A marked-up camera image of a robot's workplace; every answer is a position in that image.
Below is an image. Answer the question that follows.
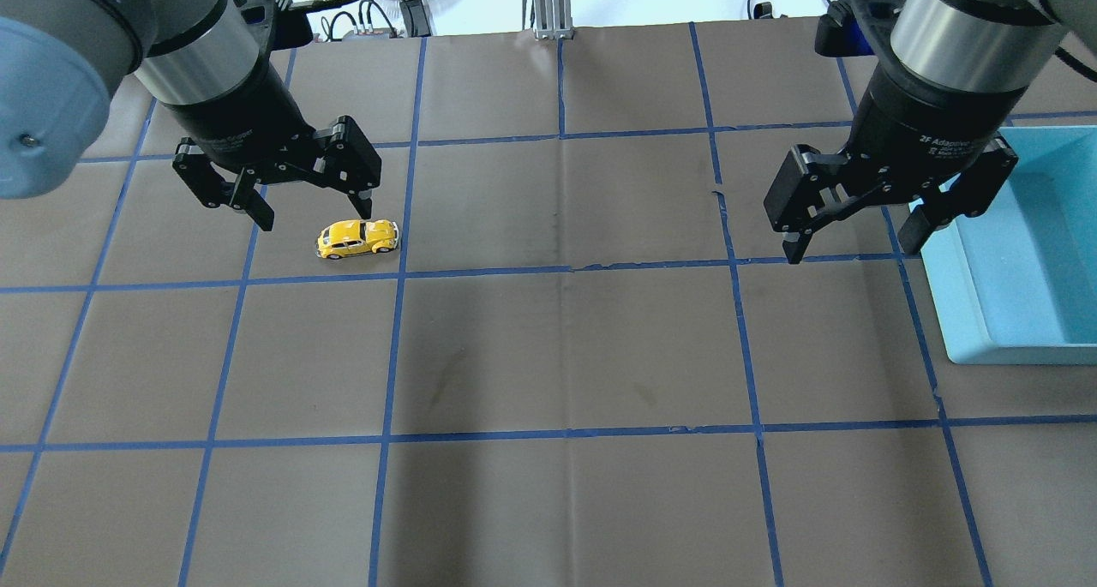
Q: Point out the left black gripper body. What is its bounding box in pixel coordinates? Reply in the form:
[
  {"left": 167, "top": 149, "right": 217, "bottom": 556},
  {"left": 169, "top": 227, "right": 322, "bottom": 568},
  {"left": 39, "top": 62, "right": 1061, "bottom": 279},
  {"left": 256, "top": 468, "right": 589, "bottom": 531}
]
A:
[{"left": 167, "top": 63, "right": 332, "bottom": 185}]

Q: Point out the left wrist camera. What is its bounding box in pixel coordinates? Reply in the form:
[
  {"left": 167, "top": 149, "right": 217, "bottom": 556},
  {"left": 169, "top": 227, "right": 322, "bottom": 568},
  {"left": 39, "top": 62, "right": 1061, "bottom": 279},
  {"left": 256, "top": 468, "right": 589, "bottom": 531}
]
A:
[{"left": 231, "top": 0, "right": 314, "bottom": 57}]

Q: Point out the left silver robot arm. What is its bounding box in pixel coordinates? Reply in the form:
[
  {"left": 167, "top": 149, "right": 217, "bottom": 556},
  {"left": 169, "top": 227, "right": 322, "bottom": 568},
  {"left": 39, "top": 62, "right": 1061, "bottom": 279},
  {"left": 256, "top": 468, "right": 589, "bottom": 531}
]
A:
[{"left": 1, "top": 0, "right": 381, "bottom": 232}]

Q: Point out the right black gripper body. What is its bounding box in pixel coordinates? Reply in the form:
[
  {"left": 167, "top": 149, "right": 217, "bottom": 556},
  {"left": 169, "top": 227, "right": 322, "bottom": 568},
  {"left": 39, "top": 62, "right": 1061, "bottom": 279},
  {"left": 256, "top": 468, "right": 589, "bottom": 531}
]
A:
[{"left": 845, "top": 63, "right": 1025, "bottom": 195}]

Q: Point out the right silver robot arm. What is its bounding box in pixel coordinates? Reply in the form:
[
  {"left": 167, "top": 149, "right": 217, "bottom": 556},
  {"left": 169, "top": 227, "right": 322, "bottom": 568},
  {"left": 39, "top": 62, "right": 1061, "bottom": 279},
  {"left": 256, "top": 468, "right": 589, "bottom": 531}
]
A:
[{"left": 764, "top": 0, "right": 1094, "bottom": 264}]

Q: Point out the brown paper table mat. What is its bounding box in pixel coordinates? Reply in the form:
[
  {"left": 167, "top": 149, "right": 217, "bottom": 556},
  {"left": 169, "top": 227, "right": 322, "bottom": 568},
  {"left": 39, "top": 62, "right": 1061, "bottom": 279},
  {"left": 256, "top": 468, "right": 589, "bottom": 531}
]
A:
[{"left": 3, "top": 18, "right": 1094, "bottom": 586}]

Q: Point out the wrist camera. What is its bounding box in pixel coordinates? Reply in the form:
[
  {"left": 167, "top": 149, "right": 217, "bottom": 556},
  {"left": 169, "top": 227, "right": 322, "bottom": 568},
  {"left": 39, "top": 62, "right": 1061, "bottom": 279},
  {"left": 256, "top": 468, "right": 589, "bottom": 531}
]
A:
[
  {"left": 814, "top": 0, "right": 906, "bottom": 57},
  {"left": 231, "top": 0, "right": 314, "bottom": 57}
]

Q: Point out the aluminium frame post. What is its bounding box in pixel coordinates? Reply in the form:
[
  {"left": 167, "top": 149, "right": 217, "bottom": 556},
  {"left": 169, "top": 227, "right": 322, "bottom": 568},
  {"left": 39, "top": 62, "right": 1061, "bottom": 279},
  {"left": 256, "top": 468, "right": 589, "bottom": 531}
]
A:
[{"left": 522, "top": 0, "right": 573, "bottom": 39}]

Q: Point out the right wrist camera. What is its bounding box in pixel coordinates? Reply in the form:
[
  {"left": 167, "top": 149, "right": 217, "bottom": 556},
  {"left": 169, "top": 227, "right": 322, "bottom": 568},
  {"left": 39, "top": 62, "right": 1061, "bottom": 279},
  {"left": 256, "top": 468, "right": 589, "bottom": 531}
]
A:
[{"left": 814, "top": 0, "right": 906, "bottom": 57}]

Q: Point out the yellow beetle toy car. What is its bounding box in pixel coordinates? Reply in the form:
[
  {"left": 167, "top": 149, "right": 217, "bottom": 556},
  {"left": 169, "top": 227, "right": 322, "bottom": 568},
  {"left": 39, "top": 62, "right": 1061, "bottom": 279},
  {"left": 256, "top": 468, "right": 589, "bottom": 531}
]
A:
[{"left": 315, "top": 219, "right": 402, "bottom": 260}]

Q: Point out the light blue plastic bin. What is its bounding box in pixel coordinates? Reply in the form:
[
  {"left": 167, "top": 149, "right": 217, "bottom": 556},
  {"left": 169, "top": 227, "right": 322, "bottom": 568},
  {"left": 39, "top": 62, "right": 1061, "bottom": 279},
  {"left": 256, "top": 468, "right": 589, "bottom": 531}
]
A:
[{"left": 921, "top": 126, "right": 1096, "bottom": 366}]

